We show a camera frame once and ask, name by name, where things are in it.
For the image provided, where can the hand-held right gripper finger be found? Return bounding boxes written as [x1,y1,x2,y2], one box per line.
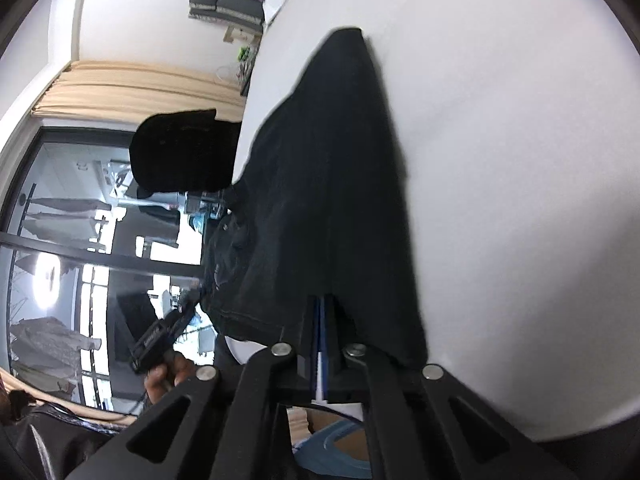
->
[321,295,578,480]
[64,295,322,480]

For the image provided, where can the black pants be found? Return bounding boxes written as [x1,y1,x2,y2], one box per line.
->
[199,25,432,370]

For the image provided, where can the person's left hand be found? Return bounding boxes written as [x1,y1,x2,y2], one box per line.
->
[144,349,202,405]

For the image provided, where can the blue container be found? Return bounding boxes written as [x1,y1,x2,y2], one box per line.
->
[294,416,374,472]

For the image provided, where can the black shiny garment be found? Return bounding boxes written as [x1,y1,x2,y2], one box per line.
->
[0,389,127,480]

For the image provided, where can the black hanging jacket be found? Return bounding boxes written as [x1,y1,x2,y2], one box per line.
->
[128,108,242,199]

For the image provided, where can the beige curtain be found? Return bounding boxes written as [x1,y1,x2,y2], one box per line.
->
[32,59,249,127]

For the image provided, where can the bed with white sheet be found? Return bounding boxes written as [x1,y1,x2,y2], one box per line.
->
[229,0,637,442]

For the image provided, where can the wall socket panel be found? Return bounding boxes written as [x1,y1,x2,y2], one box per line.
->
[222,25,264,44]

